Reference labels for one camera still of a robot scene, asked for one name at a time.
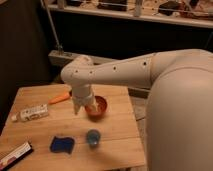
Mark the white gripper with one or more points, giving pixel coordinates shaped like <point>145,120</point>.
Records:
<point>83,95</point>

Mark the clear plastic bottle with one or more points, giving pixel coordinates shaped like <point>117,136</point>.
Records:
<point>31,113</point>

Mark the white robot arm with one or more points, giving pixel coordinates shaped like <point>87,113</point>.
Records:
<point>179,111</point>

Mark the red ceramic bowl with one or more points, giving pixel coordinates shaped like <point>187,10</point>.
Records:
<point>99,109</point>

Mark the orange toy carrot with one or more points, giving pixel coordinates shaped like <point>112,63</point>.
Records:
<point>60,98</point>

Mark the blue glass cup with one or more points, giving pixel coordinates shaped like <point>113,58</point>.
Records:
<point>93,138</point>

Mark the wooden table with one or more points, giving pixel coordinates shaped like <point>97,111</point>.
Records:
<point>119,147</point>

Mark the blue sponge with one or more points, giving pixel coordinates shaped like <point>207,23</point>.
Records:
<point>65,144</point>

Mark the grey baseboard beam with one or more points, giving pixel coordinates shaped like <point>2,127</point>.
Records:
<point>60,59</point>

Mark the metal pole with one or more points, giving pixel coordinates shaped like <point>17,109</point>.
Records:
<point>59,47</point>

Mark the black and white box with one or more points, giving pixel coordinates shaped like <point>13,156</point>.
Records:
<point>15,155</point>

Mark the white shelf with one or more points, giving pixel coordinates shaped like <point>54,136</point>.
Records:
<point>195,13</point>

